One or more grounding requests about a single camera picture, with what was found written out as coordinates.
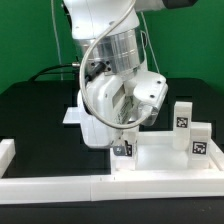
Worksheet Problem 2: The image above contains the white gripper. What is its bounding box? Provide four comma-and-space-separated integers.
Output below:
77, 74, 135, 156

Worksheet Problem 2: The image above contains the white square tabletop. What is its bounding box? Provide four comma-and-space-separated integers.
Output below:
110, 131, 224, 173

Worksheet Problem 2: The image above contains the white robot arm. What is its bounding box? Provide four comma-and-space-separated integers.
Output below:
64, 0, 197, 156

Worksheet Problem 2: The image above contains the white U-shaped obstacle fence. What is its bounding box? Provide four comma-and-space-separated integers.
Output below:
0, 140, 224, 204

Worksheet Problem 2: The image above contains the white AprilTag base plate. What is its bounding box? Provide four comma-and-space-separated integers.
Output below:
63, 107, 80, 124

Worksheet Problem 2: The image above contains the black cable at base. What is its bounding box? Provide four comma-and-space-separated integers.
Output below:
27, 62, 81, 83

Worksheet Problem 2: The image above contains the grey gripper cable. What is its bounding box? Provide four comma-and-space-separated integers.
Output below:
78, 0, 161, 130

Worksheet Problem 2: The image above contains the grey hanging cable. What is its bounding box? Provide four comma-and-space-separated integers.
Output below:
50, 0, 64, 81

